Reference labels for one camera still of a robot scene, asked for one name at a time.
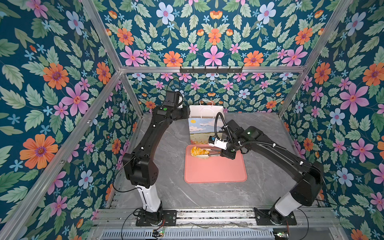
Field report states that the painted landscape paper bag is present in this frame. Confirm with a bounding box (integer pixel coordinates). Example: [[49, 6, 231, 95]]
[[188, 104, 224, 145]]

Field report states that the braided bread loaf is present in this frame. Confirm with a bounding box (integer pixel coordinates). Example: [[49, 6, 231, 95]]
[[191, 147, 210, 159]]

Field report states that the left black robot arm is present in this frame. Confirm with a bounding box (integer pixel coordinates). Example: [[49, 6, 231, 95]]
[[123, 106, 190, 224]]

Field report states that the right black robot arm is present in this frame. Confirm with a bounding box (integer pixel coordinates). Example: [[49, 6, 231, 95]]
[[209, 120, 324, 225]]

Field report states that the pink plastic tray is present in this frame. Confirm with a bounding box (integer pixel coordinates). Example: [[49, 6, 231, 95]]
[[184, 145, 248, 184]]

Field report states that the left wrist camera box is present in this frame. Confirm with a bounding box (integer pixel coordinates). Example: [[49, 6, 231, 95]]
[[163, 91, 184, 108]]

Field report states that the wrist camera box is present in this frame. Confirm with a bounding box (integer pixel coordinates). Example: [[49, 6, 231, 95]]
[[208, 136, 228, 150], [163, 91, 184, 108]]

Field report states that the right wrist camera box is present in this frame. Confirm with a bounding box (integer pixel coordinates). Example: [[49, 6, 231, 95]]
[[208, 136, 228, 150]]

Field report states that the black hook rail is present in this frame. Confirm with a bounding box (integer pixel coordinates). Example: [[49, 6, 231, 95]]
[[179, 66, 243, 75]]

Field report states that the aluminium cage frame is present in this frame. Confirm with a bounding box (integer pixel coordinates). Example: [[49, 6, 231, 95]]
[[1, 1, 338, 240]]

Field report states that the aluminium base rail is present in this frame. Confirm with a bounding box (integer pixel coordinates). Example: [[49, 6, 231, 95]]
[[88, 207, 348, 240]]

